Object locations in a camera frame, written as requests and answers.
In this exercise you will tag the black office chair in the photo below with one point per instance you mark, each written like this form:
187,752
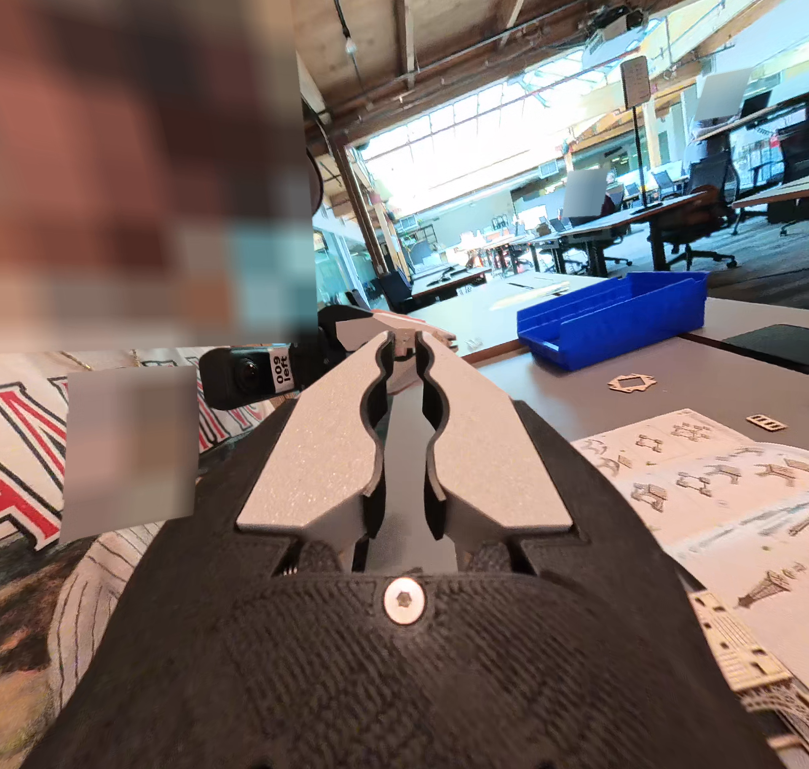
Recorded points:
701,212

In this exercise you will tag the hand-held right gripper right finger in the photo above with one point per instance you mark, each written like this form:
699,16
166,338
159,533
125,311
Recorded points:
499,465

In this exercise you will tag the folded paper instruction sheet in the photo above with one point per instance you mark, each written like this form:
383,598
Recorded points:
708,497

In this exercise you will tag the large blue storage bin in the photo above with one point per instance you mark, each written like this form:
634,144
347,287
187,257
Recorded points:
607,320

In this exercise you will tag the white desk with wooden edge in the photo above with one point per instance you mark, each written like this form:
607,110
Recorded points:
474,313

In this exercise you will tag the black flat pad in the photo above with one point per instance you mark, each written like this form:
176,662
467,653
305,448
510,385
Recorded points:
771,342

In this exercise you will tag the small octagonal wooden frame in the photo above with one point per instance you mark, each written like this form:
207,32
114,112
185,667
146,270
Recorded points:
613,384

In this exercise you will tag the wooden tower base model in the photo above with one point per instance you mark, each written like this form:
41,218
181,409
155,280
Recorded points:
746,661

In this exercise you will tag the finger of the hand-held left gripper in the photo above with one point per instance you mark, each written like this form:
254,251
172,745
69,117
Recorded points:
392,323
404,377

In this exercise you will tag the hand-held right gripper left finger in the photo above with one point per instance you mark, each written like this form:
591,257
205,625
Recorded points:
309,465

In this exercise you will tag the small slotted wooden piece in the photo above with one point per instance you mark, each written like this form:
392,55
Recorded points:
752,420

